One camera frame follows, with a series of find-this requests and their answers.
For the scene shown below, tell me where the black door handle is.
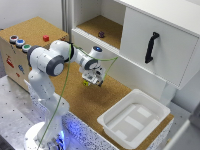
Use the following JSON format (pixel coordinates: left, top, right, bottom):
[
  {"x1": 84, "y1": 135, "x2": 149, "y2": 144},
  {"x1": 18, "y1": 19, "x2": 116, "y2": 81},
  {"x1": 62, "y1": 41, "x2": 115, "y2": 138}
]
[{"x1": 144, "y1": 31, "x2": 160, "y2": 65}]

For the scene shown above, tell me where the yellow block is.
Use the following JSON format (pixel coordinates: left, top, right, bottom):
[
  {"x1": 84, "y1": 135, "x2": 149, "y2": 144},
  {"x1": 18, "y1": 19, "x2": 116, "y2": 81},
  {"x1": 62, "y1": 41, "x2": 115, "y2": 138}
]
[{"x1": 83, "y1": 80, "x2": 92, "y2": 87}]

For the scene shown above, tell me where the purple block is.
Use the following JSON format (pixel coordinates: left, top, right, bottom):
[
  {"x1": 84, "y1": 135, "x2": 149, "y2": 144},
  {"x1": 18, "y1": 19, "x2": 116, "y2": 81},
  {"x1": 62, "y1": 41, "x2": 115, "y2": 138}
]
[{"x1": 97, "y1": 30, "x2": 106, "y2": 38}]

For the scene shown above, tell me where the wooden drawer box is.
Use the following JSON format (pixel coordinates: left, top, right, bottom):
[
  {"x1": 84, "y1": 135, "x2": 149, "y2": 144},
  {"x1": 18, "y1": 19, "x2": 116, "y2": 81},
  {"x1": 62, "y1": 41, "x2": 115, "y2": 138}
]
[{"x1": 0, "y1": 16, "x2": 70, "y2": 93}]

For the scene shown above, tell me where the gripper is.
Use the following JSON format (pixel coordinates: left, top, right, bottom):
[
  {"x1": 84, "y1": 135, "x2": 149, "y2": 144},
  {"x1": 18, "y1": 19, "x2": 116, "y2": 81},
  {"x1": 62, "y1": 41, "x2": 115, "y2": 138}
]
[{"x1": 82, "y1": 64, "x2": 106, "y2": 88}]

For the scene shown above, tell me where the white cabinet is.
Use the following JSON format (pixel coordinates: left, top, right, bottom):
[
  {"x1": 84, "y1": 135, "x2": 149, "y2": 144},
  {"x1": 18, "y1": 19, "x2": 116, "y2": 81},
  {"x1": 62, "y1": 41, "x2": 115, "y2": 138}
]
[{"x1": 68, "y1": 0, "x2": 200, "y2": 107}]

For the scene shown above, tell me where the blue button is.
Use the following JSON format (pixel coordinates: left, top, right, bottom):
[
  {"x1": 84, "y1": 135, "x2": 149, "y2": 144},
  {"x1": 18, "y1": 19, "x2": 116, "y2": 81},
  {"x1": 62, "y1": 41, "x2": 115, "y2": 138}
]
[{"x1": 15, "y1": 38, "x2": 26, "y2": 49}]

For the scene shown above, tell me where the red button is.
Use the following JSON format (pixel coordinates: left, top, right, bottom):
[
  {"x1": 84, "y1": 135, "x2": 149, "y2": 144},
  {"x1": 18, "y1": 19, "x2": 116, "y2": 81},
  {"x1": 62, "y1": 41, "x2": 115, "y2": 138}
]
[{"x1": 8, "y1": 34, "x2": 19, "y2": 45}]

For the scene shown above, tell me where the green cable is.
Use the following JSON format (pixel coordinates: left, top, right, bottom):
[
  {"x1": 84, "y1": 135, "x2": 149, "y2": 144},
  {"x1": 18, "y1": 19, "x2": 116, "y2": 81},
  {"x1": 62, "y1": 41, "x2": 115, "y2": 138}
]
[{"x1": 35, "y1": 41, "x2": 120, "y2": 150}]

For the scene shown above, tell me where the green button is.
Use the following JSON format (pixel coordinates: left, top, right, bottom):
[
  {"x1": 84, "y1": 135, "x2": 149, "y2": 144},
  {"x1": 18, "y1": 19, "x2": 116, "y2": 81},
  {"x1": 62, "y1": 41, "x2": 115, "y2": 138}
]
[{"x1": 21, "y1": 43, "x2": 33, "y2": 54}]

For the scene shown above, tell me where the white plastic box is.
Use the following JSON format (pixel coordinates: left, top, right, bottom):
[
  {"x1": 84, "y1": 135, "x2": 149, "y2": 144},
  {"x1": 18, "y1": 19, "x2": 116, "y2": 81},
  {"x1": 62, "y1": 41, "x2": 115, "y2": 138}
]
[{"x1": 96, "y1": 88, "x2": 172, "y2": 150}]

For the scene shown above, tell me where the white sliding door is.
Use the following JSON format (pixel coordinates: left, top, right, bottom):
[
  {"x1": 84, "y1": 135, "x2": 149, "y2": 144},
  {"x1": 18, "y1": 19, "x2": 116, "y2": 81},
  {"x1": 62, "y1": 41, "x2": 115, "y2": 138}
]
[{"x1": 119, "y1": 6, "x2": 200, "y2": 90}]

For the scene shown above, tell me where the pink block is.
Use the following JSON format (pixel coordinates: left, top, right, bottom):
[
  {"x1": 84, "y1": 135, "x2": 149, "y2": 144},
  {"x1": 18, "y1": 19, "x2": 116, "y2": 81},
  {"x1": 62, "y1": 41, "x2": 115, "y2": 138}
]
[{"x1": 42, "y1": 34, "x2": 51, "y2": 43}]

